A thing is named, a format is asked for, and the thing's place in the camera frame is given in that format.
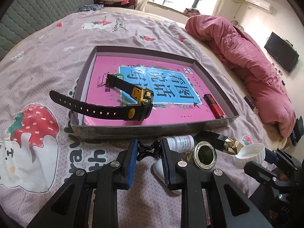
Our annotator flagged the white ribbed bottle cap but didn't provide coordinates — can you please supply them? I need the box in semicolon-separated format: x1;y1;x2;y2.
235;143;265;169

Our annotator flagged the white earbuds case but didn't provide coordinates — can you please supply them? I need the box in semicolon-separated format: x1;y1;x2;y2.
152;158;182;196

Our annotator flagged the black gold perfume bottle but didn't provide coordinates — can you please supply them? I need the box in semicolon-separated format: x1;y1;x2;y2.
194;131;243;155

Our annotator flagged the black hair clip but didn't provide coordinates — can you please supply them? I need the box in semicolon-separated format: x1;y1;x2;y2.
137;140;162;162

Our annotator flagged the black yellow wrist watch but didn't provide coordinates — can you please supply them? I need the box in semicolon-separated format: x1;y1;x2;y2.
49;74;154;121

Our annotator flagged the white pill bottle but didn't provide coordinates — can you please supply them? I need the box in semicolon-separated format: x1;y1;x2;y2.
165;135;195;153

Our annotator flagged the black gold labelled box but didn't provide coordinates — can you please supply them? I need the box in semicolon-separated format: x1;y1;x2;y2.
244;96;259;114

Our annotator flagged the strawberry print bed sheet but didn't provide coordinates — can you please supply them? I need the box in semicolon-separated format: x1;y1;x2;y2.
1;11;274;227

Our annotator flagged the shallow grey cardboard tray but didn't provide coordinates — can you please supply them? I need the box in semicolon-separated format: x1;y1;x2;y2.
70;46;239;140

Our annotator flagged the pink crumpled duvet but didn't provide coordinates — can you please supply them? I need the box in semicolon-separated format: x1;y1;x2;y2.
185;15;296;137

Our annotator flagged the pink blue children's book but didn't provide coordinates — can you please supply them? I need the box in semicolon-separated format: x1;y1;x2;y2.
82;55;225;126

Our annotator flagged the patterned bag on sill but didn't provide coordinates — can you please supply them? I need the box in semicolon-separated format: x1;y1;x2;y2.
183;8;200;17

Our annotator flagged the dark blue floral cloth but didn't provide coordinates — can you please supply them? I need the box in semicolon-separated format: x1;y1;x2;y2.
79;4;104;12

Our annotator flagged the grey quilted headboard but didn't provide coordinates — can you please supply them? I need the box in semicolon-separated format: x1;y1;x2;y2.
1;0;93;59

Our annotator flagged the black wall television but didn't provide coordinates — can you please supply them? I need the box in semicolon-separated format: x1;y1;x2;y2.
264;32;299;73

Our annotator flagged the white wall air conditioner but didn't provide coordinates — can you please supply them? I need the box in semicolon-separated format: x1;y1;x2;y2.
245;0;271;11

